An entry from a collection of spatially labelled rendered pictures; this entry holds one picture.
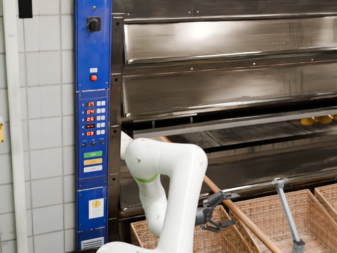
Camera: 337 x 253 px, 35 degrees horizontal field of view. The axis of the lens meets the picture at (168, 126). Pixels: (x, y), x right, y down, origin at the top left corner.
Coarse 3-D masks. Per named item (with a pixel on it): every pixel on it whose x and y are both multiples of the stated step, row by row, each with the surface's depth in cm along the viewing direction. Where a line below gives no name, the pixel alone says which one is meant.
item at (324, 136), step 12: (324, 132) 322; (336, 132) 324; (240, 144) 299; (252, 144) 300; (264, 144) 301; (276, 144) 304; (288, 144) 308; (300, 144) 312; (216, 156) 290; (120, 168) 267
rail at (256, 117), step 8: (280, 112) 278; (288, 112) 280; (296, 112) 282; (304, 112) 284; (208, 120) 262; (216, 120) 263; (224, 120) 264; (232, 120) 266; (240, 120) 268; (152, 128) 249; (160, 128) 251; (168, 128) 253; (176, 128) 254; (184, 128) 256
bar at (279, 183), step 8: (296, 176) 269; (304, 176) 270; (312, 176) 272; (320, 176) 274; (248, 184) 258; (256, 184) 259; (264, 184) 260; (272, 184) 262; (280, 184) 263; (208, 192) 249; (224, 192) 252; (232, 192) 253; (280, 192) 264; (280, 200) 264; (288, 208) 261; (288, 216) 260; (288, 224) 260; (296, 232) 257; (296, 240) 256; (296, 248) 255
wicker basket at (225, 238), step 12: (216, 216) 301; (228, 216) 295; (132, 228) 277; (144, 228) 283; (228, 228) 296; (132, 240) 280; (144, 240) 284; (156, 240) 287; (204, 240) 300; (216, 240) 303; (228, 240) 298; (240, 240) 286; (204, 252) 300; (216, 252) 303; (228, 252) 300; (240, 252) 287; (252, 252) 277
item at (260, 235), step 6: (162, 138) 295; (204, 180) 254; (210, 180) 253; (210, 186) 249; (216, 186) 248; (216, 192) 244; (228, 204) 235; (234, 204) 235; (234, 210) 231; (240, 210) 230; (240, 216) 227; (246, 216) 226; (246, 222) 223; (252, 222) 222; (252, 228) 219; (258, 228) 219; (258, 234) 216; (264, 234) 215; (264, 240) 212; (270, 240) 211; (270, 246) 209; (276, 246) 208; (276, 252) 205; (282, 252) 205
